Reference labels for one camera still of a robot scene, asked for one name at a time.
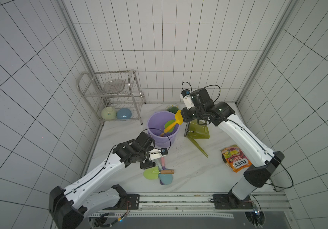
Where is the green trowel wooden handle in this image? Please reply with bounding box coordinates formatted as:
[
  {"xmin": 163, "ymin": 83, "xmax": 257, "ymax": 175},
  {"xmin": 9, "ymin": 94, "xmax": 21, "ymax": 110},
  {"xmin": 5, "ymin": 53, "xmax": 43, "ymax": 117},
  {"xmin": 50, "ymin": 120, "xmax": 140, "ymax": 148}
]
[{"xmin": 143, "ymin": 167, "xmax": 175, "ymax": 180}]

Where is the purple shovel pink handle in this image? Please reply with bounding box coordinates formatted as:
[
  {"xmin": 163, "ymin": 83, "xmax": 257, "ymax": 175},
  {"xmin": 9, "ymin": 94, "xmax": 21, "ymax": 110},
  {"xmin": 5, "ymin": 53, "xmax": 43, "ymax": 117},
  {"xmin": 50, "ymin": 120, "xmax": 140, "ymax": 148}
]
[{"xmin": 160, "ymin": 157, "xmax": 166, "ymax": 170}]

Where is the yellow spade orange handle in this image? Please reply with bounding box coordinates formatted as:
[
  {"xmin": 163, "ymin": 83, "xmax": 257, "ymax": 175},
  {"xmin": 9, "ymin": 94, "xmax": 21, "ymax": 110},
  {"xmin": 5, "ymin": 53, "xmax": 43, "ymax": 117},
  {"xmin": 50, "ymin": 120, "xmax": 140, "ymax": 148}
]
[{"xmin": 166, "ymin": 110, "xmax": 184, "ymax": 131}]

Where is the teal plastic shovel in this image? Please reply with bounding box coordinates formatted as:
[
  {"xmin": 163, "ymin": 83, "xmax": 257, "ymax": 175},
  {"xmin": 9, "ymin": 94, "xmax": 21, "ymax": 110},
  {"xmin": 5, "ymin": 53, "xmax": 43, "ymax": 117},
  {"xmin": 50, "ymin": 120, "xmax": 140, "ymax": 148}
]
[{"xmin": 154, "ymin": 158, "xmax": 173, "ymax": 185}]

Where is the green trowel orange handle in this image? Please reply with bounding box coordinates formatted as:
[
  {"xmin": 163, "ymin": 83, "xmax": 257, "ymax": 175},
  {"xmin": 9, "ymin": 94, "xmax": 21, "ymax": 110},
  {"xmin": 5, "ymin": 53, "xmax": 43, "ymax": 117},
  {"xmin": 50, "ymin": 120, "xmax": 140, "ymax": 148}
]
[{"xmin": 161, "ymin": 120, "xmax": 175, "ymax": 136}]

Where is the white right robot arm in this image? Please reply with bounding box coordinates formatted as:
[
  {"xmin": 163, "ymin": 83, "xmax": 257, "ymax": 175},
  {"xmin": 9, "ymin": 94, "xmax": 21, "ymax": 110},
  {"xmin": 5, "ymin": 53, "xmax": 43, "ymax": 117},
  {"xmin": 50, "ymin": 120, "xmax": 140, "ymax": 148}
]
[{"xmin": 181, "ymin": 88, "xmax": 285, "ymax": 200}]

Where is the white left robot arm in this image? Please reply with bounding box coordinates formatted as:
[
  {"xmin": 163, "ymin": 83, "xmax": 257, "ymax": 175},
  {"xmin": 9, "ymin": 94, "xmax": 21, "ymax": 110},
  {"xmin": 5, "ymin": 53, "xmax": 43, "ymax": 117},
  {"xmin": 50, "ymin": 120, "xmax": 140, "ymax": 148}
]
[{"xmin": 48, "ymin": 132, "xmax": 155, "ymax": 229}]

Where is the green transparent watering can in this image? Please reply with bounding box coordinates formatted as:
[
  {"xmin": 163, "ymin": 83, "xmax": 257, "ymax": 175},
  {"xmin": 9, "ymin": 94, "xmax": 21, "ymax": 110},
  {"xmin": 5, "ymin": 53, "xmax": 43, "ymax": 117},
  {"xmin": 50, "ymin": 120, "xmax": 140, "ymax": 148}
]
[{"xmin": 184, "ymin": 120, "xmax": 210, "ymax": 157}]

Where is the purple plastic bucket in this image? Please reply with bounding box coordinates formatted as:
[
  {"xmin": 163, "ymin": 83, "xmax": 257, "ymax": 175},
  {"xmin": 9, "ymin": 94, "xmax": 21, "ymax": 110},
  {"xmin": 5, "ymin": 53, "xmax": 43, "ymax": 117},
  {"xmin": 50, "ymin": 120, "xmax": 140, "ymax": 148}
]
[{"xmin": 147, "ymin": 111, "xmax": 180, "ymax": 149}]

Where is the blue bowl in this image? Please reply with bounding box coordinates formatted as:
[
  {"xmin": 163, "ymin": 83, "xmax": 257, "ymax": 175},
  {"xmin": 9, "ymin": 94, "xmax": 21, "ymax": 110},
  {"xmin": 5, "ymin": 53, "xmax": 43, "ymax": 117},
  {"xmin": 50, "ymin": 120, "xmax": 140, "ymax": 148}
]
[{"xmin": 116, "ymin": 108, "xmax": 132, "ymax": 120}]

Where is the orange candy snack bag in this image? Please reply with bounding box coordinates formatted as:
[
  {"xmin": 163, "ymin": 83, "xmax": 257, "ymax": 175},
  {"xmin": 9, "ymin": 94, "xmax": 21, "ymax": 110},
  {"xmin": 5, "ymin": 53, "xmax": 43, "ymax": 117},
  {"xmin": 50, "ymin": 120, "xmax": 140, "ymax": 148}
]
[{"xmin": 221, "ymin": 145, "xmax": 252, "ymax": 173}]

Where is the pale green bowl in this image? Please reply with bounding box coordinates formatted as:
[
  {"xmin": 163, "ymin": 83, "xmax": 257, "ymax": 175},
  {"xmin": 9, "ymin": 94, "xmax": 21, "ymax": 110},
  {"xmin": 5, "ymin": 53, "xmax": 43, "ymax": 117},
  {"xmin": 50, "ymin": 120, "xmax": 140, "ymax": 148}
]
[{"xmin": 101, "ymin": 106, "xmax": 117, "ymax": 120}]

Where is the stainless steel dish rack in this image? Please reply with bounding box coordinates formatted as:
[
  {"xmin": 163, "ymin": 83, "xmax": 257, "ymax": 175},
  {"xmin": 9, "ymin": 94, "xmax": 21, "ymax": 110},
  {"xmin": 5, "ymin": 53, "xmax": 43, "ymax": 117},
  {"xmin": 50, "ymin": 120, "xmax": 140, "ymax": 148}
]
[{"xmin": 76, "ymin": 70, "xmax": 146, "ymax": 124}]

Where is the metal strainer dish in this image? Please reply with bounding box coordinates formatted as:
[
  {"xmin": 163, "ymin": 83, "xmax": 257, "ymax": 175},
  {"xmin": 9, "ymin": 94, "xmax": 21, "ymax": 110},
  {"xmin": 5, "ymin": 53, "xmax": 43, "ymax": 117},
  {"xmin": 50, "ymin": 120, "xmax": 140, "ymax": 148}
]
[{"xmin": 103, "ymin": 79, "xmax": 125, "ymax": 94}]

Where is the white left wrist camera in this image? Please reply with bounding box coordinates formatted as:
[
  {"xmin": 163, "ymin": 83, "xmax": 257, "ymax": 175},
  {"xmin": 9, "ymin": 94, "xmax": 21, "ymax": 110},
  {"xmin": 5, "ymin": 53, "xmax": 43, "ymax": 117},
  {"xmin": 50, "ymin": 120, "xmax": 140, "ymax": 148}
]
[{"xmin": 149, "ymin": 148, "xmax": 168, "ymax": 161}]

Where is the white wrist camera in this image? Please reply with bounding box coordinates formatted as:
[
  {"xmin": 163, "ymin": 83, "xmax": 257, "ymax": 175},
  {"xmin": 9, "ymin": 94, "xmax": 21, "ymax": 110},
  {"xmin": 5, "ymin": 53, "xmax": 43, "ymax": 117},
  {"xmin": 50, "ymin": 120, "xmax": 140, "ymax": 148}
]
[
  {"xmin": 149, "ymin": 148, "xmax": 168, "ymax": 161},
  {"xmin": 180, "ymin": 89, "xmax": 194, "ymax": 110}
]

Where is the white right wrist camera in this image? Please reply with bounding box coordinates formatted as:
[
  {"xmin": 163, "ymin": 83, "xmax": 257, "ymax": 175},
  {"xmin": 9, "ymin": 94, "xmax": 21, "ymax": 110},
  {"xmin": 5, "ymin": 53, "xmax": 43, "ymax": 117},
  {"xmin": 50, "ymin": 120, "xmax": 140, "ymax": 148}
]
[{"xmin": 180, "ymin": 89, "xmax": 194, "ymax": 110}]

